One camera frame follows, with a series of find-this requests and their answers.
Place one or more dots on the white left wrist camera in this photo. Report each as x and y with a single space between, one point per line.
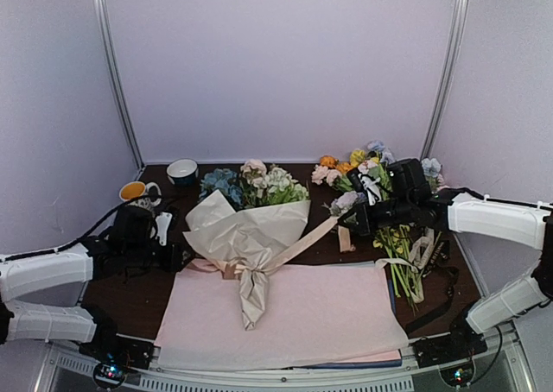
165 221

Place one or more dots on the cream ribbon on flower pile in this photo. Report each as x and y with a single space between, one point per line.
406 259

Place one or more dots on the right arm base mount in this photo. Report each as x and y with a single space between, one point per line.
454 359

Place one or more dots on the beige ribbon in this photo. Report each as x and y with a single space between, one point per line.
237 249

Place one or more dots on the front aluminium rail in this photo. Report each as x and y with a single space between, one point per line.
502 367

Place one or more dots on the patterned mug with yellow inside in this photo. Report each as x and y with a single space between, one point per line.
147 196

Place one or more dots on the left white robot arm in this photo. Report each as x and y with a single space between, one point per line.
81 261

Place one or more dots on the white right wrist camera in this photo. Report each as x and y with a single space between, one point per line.
363 183

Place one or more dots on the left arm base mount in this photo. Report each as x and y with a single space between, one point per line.
117 361

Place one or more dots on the aluminium frame post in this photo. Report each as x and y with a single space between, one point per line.
117 88
456 32

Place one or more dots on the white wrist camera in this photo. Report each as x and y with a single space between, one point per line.
165 221
363 183

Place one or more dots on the grey-white wrapping paper sheet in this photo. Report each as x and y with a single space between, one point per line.
285 223

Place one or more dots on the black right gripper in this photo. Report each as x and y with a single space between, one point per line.
352 225

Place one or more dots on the white bowl with dark outside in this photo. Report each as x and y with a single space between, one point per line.
183 172

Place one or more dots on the white hydrangea green leaf bunch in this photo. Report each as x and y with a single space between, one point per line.
278 186

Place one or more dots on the left aluminium frame post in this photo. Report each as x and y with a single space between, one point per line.
117 88

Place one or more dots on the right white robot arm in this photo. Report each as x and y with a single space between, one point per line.
510 241

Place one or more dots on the stack of pastel paper sheets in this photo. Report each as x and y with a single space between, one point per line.
314 315

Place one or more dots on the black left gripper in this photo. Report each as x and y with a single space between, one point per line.
172 262

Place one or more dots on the pink flower long stem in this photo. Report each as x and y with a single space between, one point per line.
255 175

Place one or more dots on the right aluminium frame post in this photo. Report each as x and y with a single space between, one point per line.
456 32

